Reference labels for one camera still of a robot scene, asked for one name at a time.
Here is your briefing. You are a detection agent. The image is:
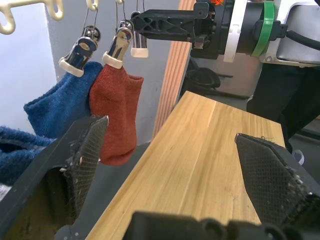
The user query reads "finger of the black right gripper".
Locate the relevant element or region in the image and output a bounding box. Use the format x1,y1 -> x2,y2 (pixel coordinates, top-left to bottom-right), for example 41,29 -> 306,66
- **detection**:
141,2 -> 211,19
129,14 -> 201,42

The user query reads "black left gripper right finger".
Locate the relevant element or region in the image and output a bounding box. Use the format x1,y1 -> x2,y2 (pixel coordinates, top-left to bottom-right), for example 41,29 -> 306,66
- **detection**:
234,132 -> 320,237

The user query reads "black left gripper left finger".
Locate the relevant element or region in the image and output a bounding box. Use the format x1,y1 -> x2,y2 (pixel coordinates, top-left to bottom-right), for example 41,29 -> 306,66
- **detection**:
0,115 -> 110,240

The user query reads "chrome clip with cream tip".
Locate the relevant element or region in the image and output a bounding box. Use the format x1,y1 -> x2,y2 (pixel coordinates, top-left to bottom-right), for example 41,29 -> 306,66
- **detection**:
130,0 -> 150,59
58,4 -> 102,78
101,0 -> 134,69

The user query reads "blue terry sock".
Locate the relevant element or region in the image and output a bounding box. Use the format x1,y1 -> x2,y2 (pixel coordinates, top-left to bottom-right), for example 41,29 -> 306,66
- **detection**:
0,125 -> 59,187
23,61 -> 104,140

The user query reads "cream plastic clip hanger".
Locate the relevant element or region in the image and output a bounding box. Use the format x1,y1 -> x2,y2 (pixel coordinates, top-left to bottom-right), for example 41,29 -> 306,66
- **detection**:
0,0 -> 126,35

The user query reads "blue and white shoe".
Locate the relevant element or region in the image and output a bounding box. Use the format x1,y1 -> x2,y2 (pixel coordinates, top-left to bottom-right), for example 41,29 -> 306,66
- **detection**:
292,149 -> 306,166

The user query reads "person's dark trouser leg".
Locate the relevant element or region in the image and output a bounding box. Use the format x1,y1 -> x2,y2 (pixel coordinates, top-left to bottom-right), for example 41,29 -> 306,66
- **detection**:
246,63 -> 320,154

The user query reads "red knit sock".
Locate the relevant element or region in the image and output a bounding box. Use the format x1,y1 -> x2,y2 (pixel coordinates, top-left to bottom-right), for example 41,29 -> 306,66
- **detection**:
88,63 -> 145,166

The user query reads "black cable bundle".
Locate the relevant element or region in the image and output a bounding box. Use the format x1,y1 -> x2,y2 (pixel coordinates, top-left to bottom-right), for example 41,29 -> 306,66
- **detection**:
185,66 -> 235,97

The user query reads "green strap on arm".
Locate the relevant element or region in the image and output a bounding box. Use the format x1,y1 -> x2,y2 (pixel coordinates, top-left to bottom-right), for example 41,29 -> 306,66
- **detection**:
250,1 -> 276,58

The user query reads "ribbed wooden post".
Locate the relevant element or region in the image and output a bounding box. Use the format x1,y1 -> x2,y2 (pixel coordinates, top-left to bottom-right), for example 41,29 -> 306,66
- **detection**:
151,0 -> 199,141

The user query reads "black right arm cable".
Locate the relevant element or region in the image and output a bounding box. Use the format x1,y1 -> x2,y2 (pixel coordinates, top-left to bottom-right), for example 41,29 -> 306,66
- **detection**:
254,19 -> 320,51

